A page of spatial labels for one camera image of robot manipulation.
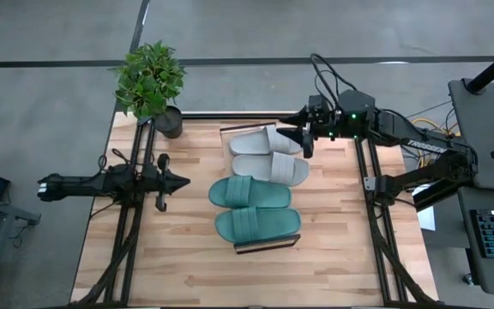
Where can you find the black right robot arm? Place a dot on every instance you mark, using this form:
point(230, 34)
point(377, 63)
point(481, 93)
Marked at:
point(427, 146)

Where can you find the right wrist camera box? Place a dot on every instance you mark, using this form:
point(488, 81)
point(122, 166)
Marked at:
point(319, 105)

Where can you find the green slide sandal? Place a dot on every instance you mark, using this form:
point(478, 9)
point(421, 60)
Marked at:
point(247, 193)
point(255, 225)

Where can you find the black frame wooden shelf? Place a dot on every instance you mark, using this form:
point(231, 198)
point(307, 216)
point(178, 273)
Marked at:
point(268, 244)

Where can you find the black table edge rail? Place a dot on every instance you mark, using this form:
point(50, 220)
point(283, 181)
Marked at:
point(230, 115)

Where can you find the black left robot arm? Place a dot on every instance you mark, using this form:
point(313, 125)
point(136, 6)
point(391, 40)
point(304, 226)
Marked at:
point(80, 184)

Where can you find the potted green plant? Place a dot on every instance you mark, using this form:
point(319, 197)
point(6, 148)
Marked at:
point(150, 81)

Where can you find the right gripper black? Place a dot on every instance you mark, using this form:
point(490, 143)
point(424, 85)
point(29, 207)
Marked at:
point(324, 126)

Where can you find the white paper sheet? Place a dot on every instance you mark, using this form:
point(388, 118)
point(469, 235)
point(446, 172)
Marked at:
point(427, 216)

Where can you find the light grey slide sandal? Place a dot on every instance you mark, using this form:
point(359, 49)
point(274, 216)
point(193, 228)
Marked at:
point(264, 141)
point(272, 169)

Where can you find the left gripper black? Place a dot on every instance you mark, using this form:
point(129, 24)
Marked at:
point(163, 182)

